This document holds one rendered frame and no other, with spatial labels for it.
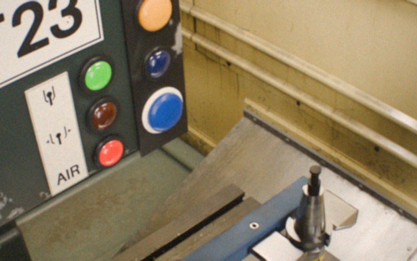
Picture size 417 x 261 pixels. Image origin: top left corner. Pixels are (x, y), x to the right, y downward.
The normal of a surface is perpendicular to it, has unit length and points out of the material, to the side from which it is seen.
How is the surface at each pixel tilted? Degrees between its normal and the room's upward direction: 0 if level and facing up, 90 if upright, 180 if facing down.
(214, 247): 0
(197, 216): 0
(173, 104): 87
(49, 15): 90
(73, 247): 0
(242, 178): 24
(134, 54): 90
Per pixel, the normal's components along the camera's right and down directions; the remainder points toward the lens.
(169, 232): -0.04, -0.79
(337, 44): -0.75, 0.43
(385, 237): -0.33, -0.54
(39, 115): 0.66, 0.44
